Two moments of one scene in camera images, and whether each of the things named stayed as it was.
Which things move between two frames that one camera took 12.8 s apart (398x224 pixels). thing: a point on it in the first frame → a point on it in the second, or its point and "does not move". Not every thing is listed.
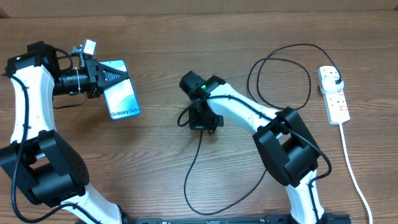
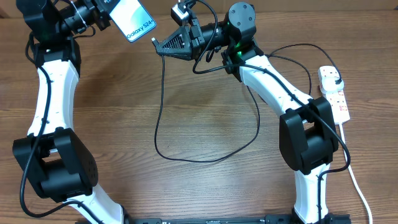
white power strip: [335, 101] does not move
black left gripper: [97, 73] → [102, 17]
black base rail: [326, 218] does not move
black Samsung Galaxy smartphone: [121, 100] → [133, 18]
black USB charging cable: [255, 101] → [249, 146]
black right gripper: [198, 124] → [191, 42]
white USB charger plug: [328, 84] does not move
